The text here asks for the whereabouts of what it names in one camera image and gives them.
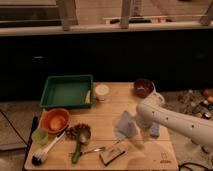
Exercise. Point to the light blue towel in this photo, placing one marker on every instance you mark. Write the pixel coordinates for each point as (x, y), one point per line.
(125, 128)

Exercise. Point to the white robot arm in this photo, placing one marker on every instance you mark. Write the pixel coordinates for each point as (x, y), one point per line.
(150, 109)

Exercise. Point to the white paper cup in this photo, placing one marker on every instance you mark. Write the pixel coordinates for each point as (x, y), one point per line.
(101, 91)

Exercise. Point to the small green cup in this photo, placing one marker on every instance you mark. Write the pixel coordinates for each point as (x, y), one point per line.
(40, 136)

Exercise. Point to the cream piece in tray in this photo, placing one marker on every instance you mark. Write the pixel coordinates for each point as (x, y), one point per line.
(87, 98)

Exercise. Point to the dark red bowl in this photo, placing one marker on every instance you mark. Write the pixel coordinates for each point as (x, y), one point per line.
(143, 87)

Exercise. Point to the green plastic tray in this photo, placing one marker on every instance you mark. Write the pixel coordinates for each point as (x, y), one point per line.
(67, 91)

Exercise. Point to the wooden table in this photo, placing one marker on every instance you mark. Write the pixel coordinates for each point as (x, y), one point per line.
(142, 153)

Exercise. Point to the orange plastic bowl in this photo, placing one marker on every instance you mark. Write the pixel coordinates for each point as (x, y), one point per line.
(55, 120)

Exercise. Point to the metal spoon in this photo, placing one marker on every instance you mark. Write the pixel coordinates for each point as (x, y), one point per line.
(90, 151)

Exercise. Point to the blue sponge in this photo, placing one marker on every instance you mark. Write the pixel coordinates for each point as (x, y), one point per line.
(154, 130)

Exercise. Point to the wooden block brush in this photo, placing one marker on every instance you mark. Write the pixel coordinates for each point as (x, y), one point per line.
(111, 153)

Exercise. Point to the white dish brush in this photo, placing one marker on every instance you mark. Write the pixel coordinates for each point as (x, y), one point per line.
(40, 155)

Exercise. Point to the green handled metal scoop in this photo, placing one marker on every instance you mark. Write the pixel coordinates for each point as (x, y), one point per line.
(81, 141)

